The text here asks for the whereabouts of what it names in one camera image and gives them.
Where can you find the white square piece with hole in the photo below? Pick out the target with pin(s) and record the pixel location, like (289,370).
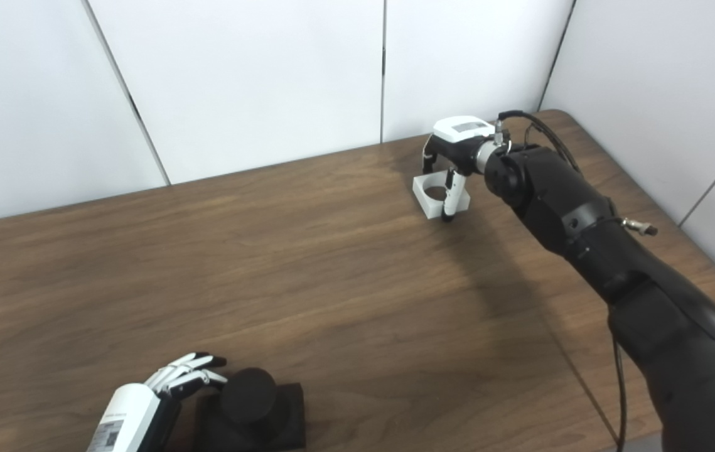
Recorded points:
(426,204)

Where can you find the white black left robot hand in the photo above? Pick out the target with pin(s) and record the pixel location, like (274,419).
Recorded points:
(134,411)

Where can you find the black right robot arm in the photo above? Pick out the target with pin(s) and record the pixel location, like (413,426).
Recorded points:
(614,251)

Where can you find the black peg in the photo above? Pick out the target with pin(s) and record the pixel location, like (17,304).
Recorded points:
(250,402)

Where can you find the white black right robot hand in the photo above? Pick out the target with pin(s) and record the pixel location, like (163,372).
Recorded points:
(461,135)

